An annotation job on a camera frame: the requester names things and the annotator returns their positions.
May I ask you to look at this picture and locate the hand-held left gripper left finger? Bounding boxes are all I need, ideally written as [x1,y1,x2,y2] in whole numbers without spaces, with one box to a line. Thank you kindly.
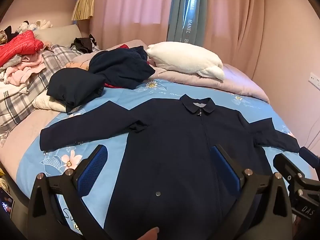
[26,144,112,240]

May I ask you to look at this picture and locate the white printed garment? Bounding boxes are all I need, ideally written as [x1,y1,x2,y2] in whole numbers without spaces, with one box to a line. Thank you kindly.
[0,79,28,98]

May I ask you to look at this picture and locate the pink fleece clothes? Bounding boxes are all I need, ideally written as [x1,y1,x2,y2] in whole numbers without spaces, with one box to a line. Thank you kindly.
[5,52,47,85]

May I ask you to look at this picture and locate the smartphone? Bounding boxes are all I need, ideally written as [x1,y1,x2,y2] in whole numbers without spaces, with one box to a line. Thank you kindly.
[0,186,14,219]

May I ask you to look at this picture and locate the pink curtain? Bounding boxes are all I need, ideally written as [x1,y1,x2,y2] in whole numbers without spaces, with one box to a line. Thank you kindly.
[89,0,175,53]
[207,0,265,63]

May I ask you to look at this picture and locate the white wall socket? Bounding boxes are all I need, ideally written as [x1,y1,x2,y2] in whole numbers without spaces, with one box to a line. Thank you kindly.
[309,72,320,88]

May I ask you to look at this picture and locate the crumpled navy clothes pile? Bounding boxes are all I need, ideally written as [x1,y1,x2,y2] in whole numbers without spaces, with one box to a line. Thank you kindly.
[89,45,157,90]

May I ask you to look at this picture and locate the white cable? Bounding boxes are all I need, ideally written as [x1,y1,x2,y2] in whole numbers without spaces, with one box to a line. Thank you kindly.
[305,110,320,143]

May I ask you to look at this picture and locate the navy zip jacket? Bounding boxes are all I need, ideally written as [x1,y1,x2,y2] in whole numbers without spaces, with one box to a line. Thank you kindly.
[39,94,300,240]

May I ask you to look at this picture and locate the blue-grey curtain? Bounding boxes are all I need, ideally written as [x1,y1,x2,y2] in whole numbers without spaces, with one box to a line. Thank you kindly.
[167,0,209,48]

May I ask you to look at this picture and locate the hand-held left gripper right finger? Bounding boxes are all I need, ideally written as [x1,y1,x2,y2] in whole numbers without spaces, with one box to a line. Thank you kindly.
[210,144,293,240]

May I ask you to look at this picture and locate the beige headboard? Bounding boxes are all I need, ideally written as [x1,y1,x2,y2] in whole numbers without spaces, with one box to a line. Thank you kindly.
[32,24,82,48]

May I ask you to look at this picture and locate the folded navy garment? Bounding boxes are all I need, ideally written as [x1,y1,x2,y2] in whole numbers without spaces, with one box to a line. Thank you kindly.
[46,69,107,113]

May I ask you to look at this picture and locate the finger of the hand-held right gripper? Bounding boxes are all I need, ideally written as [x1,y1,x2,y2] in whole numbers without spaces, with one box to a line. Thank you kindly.
[273,153,307,180]
[299,146,320,167]

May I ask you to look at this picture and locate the white fluffy pillow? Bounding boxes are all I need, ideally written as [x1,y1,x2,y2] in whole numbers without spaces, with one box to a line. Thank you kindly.
[146,41,225,81]

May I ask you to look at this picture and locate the black clothes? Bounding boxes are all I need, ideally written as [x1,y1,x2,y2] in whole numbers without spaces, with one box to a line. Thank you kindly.
[71,37,97,54]

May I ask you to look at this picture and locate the red down jacket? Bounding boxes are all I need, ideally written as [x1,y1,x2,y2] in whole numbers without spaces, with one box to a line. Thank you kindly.
[0,29,44,67]

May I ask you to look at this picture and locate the pink bed sheet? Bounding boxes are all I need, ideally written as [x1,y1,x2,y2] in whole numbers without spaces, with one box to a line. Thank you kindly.
[0,110,63,180]

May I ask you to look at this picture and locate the grey garment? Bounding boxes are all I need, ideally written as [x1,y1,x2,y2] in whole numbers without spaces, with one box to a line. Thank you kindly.
[0,54,27,68]

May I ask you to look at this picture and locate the grey plaid blanket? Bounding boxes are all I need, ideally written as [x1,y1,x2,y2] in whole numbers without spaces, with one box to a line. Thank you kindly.
[0,44,83,133]

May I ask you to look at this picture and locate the white cloth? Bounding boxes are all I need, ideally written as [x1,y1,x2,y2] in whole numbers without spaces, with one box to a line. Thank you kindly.
[32,95,68,113]

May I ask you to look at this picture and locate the blue floral duvet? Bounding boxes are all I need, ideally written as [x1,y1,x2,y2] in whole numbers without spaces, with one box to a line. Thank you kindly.
[16,79,313,235]

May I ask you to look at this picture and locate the person's left hand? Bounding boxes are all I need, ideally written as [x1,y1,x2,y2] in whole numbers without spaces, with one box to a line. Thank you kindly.
[137,227,160,240]

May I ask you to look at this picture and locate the lilac quilt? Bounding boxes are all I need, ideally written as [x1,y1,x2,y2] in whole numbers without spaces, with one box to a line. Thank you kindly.
[72,39,270,104]

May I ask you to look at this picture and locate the beige pleated fringe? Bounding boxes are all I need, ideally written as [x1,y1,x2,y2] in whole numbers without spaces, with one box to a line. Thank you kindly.
[71,0,97,22]

